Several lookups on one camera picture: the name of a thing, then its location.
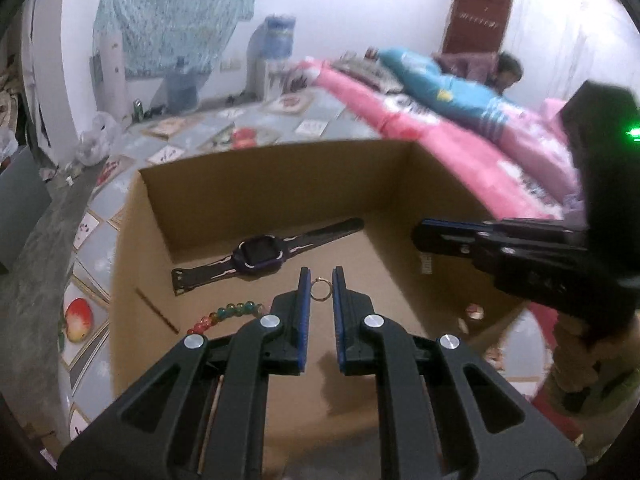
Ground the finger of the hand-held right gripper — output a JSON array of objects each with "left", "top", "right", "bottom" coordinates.
[{"left": 411, "top": 217, "right": 591, "bottom": 273}]

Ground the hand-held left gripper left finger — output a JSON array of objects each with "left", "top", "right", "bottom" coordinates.
[{"left": 57, "top": 266, "right": 313, "bottom": 480}]

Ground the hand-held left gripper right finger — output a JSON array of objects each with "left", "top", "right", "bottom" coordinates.
[{"left": 332, "top": 265, "right": 588, "bottom": 480}]

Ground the colourful bead bracelet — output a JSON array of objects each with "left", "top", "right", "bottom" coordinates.
[{"left": 186, "top": 301, "right": 273, "bottom": 337}]

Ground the purple black smartwatch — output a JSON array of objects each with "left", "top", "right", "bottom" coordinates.
[{"left": 171, "top": 217, "right": 366, "bottom": 297}]

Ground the brown cardboard box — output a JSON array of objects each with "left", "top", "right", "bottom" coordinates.
[{"left": 107, "top": 139, "right": 538, "bottom": 480}]

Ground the person's right forearm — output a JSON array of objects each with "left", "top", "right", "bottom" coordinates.
[{"left": 532, "top": 310, "right": 640, "bottom": 466}]

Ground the pink pillow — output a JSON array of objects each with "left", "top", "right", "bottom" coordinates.
[{"left": 537, "top": 97, "right": 583, "bottom": 201}]

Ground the person lying on bed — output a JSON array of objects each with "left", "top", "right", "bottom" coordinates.
[{"left": 375, "top": 47, "right": 518, "bottom": 143}]

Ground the grey lace pillow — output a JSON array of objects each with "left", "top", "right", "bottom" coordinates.
[{"left": 332, "top": 55, "right": 401, "bottom": 93}]

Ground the brown wooden door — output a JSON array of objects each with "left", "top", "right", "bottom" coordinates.
[{"left": 442, "top": 0, "right": 516, "bottom": 56}]

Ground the white water dispenser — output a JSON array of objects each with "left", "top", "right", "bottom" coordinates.
[{"left": 246, "top": 30, "right": 296, "bottom": 101}]

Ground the blue water dispenser bottle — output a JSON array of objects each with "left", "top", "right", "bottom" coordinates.
[{"left": 262, "top": 15, "right": 297, "bottom": 61}]

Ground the blue water jug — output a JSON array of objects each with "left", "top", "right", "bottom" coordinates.
[{"left": 165, "top": 56, "right": 201, "bottom": 110}]

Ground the clear plastic bag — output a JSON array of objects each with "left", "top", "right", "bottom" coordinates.
[{"left": 75, "top": 112, "right": 123, "bottom": 166}]

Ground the hanging teal floral cloth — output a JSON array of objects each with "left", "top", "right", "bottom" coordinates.
[{"left": 92, "top": 0, "right": 261, "bottom": 81}]

